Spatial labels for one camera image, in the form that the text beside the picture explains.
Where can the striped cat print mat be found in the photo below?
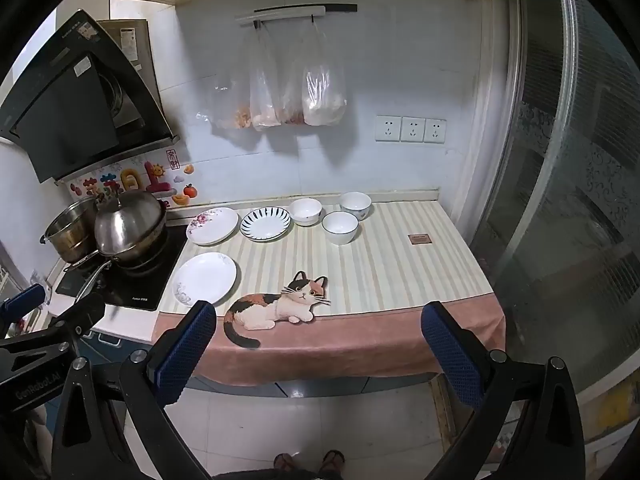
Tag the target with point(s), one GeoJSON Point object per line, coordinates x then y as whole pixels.
{"type": "Point", "coordinates": [390, 272]}

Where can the dark striped rim plate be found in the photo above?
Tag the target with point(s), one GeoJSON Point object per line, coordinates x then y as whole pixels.
{"type": "Point", "coordinates": [265, 224]}

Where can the clear bag with pale contents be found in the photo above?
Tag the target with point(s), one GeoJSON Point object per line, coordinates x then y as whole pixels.
{"type": "Point", "coordinates": [266, 105]}

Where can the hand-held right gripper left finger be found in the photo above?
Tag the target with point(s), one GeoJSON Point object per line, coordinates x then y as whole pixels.
{"type": "Point", "coordinates": [185, 352]}

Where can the person's right foot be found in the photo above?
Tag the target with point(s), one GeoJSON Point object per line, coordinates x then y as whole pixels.
{"type": "Point", "coordinates": [332, 461]}

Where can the clear bag with red contents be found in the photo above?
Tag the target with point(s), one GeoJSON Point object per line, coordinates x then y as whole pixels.
{"type": "Point", "coordinates": [292, 110]}

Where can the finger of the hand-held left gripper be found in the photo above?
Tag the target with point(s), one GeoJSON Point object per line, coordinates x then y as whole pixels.
{"type": "Point", "coordinates": [82, 315]}
{"type": "Point", "coordinates": [22, 302]}

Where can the person's left foot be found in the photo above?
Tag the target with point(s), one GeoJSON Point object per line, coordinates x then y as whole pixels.
{"type": "Point", "coordinates": [286, 464]}

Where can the small brown card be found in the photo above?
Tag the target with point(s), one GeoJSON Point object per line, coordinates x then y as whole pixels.
{"type": "Point", "coordinates": [419, 238]}

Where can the black induction cooktop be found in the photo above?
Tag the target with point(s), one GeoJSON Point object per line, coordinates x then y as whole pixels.
{"type": "Point", "coordinates": [145, 285]}

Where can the clear bag with orange contents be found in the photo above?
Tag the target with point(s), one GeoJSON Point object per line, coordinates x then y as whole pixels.
{"type": "Point", "coordinates": [235, 105]}

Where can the grey floral white plate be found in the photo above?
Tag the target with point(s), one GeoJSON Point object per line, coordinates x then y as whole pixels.
{"type": "Point", "coordinates": [205, 279]}

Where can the large clear plastic bag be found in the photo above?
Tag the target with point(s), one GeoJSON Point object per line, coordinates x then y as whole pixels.
{"type": "Point", "coordinates": [324, 95]}

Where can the white bowl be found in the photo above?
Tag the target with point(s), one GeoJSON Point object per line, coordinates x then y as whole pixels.
{"type": "Point", "coordinates": [305, 211]}
{"type": "Point", "coordinates": [340, 227]}

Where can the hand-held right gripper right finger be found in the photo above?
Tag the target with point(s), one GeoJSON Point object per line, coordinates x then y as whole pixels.
{"type": "Point", "coordinates": [450, 355]}

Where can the person's foot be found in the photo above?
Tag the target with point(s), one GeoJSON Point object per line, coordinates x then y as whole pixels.
{"type": "Point", "coordinates": [286, 464]}
{"type": "Point", "coordinates": [332, 461]}

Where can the white wall socket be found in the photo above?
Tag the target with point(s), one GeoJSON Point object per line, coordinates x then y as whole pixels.
{"type": "Point", "coordinates": [413, 130]}
{"type": "Point", "coordinates": [435, 131]}
{"type": "Point", "coordinates": [388, 128]}

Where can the pink floral white plate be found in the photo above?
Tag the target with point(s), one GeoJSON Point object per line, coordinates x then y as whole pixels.
{"type": "Point", "coordinates": [212, 226]}

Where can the colourful wall stickers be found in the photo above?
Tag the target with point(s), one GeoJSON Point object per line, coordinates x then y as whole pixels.
{"type": "Point", "coordinates": [130, 180]}

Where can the stainless steel stock pot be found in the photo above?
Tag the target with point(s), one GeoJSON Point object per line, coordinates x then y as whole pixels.
{"type": "Point", "coordinates": [70, 230]}

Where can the steel wok with domed lid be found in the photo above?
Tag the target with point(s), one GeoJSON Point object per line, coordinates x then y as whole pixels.
{"type": "Point", "coordinates": [130, 220]}

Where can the black range hood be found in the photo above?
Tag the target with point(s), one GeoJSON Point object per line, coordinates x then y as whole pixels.
{"type": "Point", "coordinates": [65, 110]}

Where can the wall hook rail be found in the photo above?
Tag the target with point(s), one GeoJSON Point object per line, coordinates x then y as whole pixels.
{"type": "Point", "coordinates": [290, 13]}

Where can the patterned glass sliding door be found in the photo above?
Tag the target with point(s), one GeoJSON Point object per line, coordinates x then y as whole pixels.
{"type": "Point", "coordinates": [560, 185]}

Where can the pale grey round plate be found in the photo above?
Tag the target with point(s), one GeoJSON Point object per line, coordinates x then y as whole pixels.
{"type": "Point", "coordinates": [356, 205]}

